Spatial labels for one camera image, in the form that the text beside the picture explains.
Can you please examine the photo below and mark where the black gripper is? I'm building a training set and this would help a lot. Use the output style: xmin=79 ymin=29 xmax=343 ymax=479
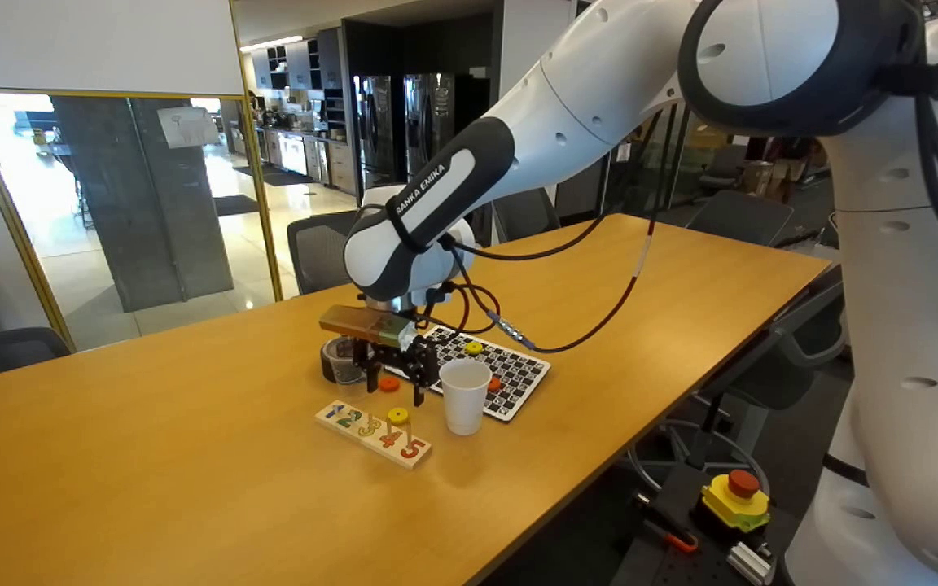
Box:
xmin=363 ymin=336 xmax=439 ymax=407

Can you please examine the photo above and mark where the black white checkerboard plate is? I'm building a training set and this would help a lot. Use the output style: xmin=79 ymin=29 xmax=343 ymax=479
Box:
xmin=381 ymin=321 xmax=555 ymax=426

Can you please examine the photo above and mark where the yellow red emergency stop button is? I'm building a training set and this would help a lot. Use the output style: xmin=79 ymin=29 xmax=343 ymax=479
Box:
xmin=699 ymin=469 xmax=768 ymax=534

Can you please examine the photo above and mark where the grey office chair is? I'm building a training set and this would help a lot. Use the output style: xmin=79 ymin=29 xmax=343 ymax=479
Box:
xmin=287 ymin=212 xmax=357 ymax=294

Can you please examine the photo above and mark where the clear plastic cup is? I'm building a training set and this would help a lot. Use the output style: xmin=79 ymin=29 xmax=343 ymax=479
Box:
xmin=319 ymin=336 xmax=368 ymax=385

